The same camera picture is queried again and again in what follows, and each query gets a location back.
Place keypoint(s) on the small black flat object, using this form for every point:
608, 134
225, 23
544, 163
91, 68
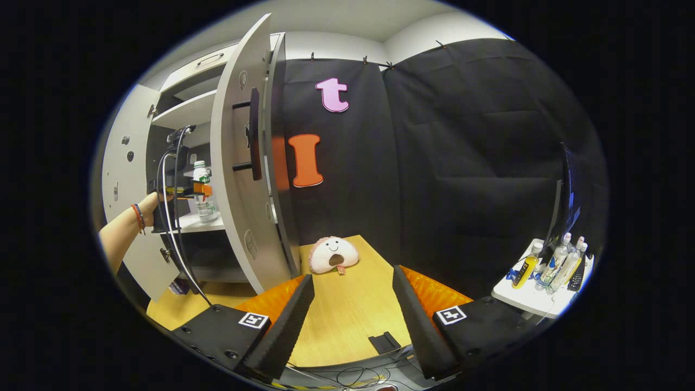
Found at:
384, 342

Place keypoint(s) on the white cabinet drawer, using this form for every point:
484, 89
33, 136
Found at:
201, 68

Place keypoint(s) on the white cabinet door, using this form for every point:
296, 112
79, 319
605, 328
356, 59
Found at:
233, 190
120, 163

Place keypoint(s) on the white side table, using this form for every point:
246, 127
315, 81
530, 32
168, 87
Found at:
521, 298

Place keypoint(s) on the clear plastic bottle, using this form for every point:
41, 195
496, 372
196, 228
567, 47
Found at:
553, 266
567, 269

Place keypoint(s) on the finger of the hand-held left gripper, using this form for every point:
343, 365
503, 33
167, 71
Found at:
202, 189

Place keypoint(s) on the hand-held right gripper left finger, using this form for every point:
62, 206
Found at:
288, 331

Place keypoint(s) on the black backdrop cloth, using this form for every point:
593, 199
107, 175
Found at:
434, 163

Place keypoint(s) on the black remote control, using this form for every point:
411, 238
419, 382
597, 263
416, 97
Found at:
577, 276

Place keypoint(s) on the white smiling plush toy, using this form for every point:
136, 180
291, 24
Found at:
326, 252

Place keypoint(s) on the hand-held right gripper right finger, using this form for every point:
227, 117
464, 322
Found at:
418, 331

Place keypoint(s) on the white cabinet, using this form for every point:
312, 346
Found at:
190, 111

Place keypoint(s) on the black monitor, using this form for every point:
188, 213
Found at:
567, 195

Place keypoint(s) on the yellow drink bottle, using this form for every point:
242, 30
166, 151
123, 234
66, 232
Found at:
525, 270

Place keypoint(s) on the white plastic bottle green label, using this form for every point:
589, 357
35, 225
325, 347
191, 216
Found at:
205, 209

